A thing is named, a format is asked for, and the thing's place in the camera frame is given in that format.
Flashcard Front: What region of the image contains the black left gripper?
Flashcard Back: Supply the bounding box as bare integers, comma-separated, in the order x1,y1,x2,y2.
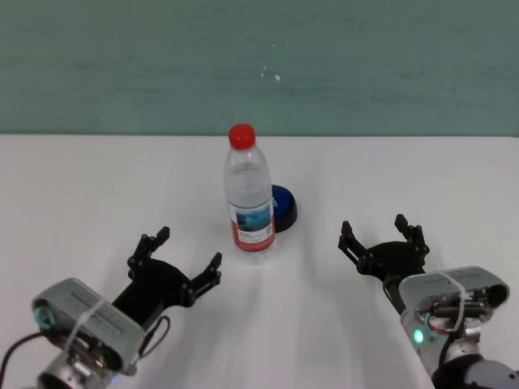
112,225,223,329

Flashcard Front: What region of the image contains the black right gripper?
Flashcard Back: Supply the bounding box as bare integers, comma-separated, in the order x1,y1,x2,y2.
337,214,430,284

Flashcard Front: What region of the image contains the clear water bottle red cap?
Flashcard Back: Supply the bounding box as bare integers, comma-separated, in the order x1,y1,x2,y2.
223,123,277,264

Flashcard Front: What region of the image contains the blue push button black base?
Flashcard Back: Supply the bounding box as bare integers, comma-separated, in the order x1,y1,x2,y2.
270,184,300,234

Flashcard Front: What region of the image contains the thin black left gripper cable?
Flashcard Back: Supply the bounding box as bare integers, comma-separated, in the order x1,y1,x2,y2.
135,314,171,360

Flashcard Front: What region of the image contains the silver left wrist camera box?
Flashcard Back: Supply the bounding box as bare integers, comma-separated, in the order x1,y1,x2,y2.
32,277,146,376

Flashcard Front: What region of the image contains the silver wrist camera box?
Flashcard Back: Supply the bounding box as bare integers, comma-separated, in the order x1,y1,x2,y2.
399,266,511,325
32,277,146,376

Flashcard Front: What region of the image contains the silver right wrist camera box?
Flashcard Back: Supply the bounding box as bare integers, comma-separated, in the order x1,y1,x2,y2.
399,266,511,325

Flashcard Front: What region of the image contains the black camera cable teal plug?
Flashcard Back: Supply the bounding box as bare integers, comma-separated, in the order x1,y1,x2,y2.
0,306,56,382

